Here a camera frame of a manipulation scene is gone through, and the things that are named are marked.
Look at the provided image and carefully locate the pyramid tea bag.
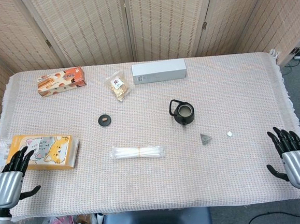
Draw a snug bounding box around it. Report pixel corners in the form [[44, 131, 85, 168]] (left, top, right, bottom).
[[199, 132, 213, 146]]

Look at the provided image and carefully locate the woven pinkish tablecloth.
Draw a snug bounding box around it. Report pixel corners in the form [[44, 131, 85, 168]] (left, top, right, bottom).
[[0, 48, 300, 224]]

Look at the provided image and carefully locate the orange cookie box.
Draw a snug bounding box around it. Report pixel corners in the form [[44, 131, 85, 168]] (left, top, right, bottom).
[[36, 66, 88, 98]]

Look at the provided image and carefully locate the clear snack packet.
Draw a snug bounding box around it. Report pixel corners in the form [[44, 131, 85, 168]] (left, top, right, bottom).
[[103, 69, 135, 103]]

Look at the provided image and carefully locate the black teapot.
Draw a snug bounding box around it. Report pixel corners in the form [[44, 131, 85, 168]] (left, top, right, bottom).
[[168, 97, 196, 127]]

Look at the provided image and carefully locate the long white cardboard box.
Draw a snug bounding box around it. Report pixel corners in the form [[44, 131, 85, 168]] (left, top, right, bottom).
[[131, 58, 189, 86]]

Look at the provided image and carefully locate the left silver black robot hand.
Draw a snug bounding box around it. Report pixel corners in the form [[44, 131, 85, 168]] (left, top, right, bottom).
[[0, 145, 43, 210]]

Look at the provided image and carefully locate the woven bamboo folding screen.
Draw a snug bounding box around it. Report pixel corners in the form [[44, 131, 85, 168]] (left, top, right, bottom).
[[0, 0, 300, 119]]

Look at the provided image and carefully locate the yellow cat tissue pack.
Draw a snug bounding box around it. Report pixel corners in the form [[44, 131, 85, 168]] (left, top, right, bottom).
[[0, 130, 82, 176]]

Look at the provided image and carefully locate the black teapot lid wooden knob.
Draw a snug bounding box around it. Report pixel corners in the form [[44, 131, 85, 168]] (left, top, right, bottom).
[[97, 113, 113, 127]]

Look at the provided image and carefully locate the pack of white straws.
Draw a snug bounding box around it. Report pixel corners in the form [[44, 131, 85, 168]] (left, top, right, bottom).
[[110, 141, 167, 163]]

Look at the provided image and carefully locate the thin black cable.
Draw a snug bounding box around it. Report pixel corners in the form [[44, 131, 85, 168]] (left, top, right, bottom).
[[246, 210, 300, 224]]

